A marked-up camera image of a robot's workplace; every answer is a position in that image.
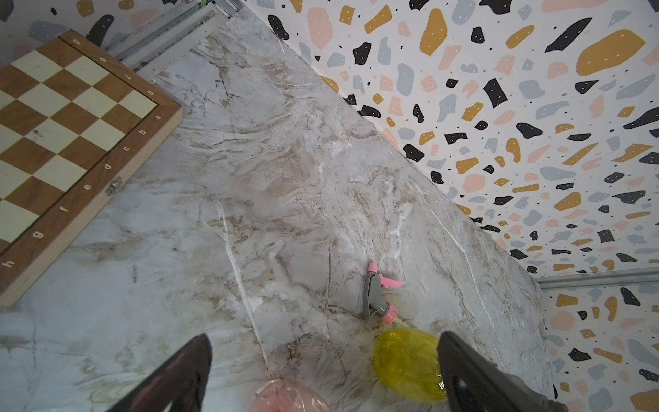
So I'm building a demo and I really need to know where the pink transparent spray bottle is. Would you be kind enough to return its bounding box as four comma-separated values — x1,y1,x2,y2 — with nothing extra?
248,378,331,412

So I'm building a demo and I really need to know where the grey pink spray nozzle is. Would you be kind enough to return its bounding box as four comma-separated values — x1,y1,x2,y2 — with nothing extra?
363,263,405,324

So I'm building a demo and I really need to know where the yellow spray bottle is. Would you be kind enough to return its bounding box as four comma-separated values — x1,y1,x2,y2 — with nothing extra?
373,328,448,403

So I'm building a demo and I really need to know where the aluminium frame post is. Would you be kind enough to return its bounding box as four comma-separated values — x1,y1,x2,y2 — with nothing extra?
537,266,658,290
108,0,244,82

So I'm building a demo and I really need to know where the wooden chess board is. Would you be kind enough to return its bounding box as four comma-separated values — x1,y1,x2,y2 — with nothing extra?
1,31,183,307

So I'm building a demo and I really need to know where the aluminium frame post left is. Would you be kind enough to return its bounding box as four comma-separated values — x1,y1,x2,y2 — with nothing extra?
108,0,244,82

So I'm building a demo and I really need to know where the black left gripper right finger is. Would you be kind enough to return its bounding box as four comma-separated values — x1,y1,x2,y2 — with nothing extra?
437,331,568,412

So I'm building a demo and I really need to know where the aluminium frame post right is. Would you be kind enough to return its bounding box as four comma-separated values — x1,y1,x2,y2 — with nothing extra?
537,266,658,290

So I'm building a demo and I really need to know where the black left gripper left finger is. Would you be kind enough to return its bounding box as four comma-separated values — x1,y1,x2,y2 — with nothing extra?
110,334,213,411

